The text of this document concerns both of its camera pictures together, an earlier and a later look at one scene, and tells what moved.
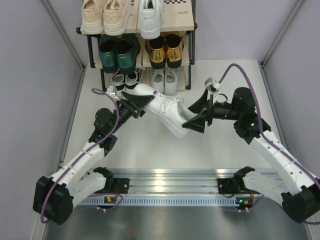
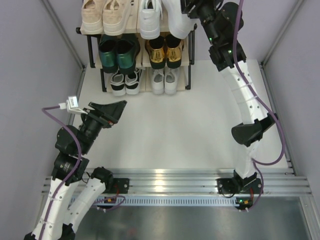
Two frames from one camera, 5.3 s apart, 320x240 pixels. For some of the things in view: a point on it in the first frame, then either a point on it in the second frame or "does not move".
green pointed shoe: (107, 46) does not move
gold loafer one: (156, 48) does not move
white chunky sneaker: (150, 12) does not move
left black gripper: (136, 104) to (107, 114)
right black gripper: (205, 109) to (186, 4)
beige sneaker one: (92, 17) does not move
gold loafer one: (174, 44) does not move
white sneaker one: (171, 77) does not move
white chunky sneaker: (167, 111) to (180, 25)
